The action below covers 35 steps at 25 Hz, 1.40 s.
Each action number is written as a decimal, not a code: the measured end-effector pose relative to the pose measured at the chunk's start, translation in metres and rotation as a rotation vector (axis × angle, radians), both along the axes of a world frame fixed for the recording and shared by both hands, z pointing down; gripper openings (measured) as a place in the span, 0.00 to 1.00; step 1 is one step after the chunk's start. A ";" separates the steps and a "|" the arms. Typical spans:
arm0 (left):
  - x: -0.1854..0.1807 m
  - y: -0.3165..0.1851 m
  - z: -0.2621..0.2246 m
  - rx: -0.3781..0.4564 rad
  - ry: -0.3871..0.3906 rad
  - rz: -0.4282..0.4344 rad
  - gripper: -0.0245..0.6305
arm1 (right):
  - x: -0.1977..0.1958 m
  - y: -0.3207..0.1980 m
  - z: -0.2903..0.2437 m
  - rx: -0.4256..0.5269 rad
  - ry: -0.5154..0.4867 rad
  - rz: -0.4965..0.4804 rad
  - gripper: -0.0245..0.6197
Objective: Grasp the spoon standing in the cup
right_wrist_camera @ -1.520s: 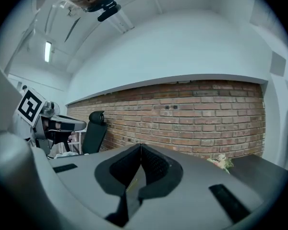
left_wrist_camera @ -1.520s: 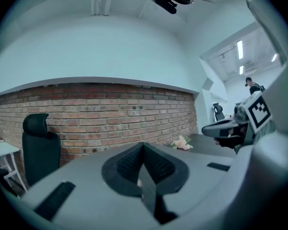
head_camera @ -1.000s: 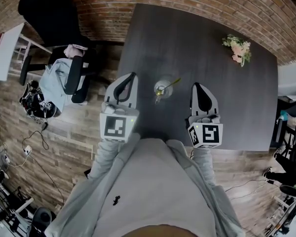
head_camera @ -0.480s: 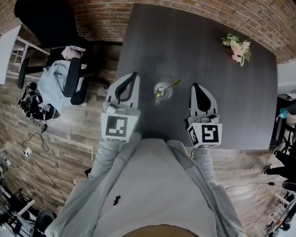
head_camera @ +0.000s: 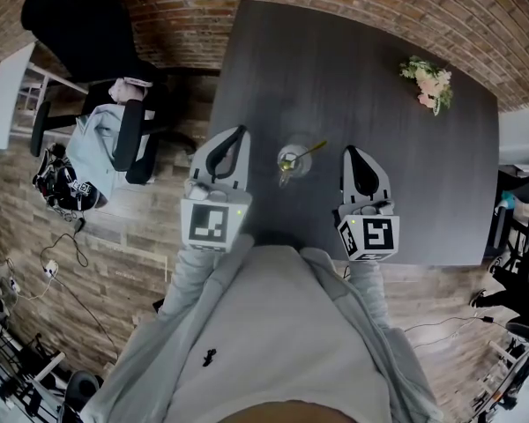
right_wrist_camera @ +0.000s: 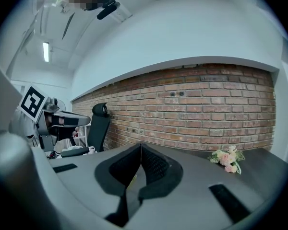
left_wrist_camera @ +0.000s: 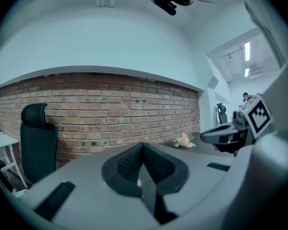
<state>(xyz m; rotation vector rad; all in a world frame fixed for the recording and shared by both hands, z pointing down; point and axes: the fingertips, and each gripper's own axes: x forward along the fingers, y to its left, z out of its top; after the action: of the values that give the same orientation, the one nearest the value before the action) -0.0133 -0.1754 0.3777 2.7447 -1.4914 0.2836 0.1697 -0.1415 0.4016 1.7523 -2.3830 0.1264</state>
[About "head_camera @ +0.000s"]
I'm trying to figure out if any small yellow-green spoon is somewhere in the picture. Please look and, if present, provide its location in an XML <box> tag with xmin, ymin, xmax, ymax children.
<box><xmin>278</xmin><ymin>140</ymin><xmax>329</xmax><ymax>171</ymax></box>

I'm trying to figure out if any person's left forearm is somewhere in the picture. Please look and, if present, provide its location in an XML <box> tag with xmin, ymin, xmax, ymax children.
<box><xmin>157</xmin><ymin>235</ymin><xmax>230</xmax><ymax>323</ymax></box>

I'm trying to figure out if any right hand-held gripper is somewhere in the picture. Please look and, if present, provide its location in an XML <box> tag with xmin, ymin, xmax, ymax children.
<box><xmin>332</xmin><ymin>145</ymin><xmax>401</xmax><ymax>263</ymax></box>

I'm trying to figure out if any clear drinking glass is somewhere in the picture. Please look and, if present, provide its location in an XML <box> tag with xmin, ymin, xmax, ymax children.
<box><xmin>275</xmin><ymin>132</ymin><xmax>315</xmax><ymax>182</ymax></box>

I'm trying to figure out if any black mesh office chair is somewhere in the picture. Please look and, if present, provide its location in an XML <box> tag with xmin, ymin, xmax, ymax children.
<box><xmin>484</xmin><ymin>165</ymin><xmax>529</xmax><ymax>284</ymax></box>

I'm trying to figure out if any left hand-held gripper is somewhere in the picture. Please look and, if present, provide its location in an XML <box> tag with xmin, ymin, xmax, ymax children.
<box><xmin>180</xmin><ymin>124</ymin><xmax>253</xmax><ymax>253</ymax></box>

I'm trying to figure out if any person's grey hoodie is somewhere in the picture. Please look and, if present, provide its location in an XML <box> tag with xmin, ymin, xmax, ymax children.
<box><xmin>81</xmin><ymin>234</ymin><xmax>444</xmax><ymax>423</ymax></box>

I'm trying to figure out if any pink and white flower bouquet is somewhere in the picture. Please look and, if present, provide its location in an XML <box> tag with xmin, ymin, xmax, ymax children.
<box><xmin>399</xmin><ymin>55</ymin><xmax>455</xmax><ymax>117</ymax></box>

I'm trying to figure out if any pale pink garment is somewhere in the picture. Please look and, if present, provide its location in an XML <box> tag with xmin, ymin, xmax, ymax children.
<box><xmin>108</xmin><ymin>77</ymin><xmax>154</xmax><ymax>104</ymax></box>

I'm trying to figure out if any black round stool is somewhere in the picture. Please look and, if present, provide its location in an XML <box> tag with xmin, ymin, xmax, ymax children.
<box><xmin>63</xmin><ymin>369</ymin><xmax>103</xmax><ymax>413</ymax></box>

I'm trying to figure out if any black floor cable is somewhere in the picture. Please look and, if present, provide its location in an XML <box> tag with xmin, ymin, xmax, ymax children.
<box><xmin>39</xmin><ymin>229</ymin><xmax>118</xmax><ymax>363</ymax></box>

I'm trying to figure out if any white floor cable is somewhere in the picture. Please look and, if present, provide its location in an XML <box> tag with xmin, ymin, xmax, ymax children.
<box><xmin>6</xmin><ymin>271</ymin><xmax>54</xmax><ymax>302</ymax></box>

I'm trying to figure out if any person's right forearm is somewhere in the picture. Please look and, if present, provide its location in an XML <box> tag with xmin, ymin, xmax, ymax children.
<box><xmin>346</xmin><ymin>257</ymin><xmax>391</xmax><ymax>330</ymax></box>

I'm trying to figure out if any light blue garment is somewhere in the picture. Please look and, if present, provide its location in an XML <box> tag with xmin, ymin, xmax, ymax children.
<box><xmin>65</xmin><ymin>103</ymin><xmax>160</xmax><ymax>204</ymax></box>

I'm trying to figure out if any black device on floor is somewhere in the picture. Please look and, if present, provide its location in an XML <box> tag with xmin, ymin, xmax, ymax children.
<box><xmin>31</xmin><ymin>143</ymin><xmax>111</xmax><ymax>213</ymax></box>

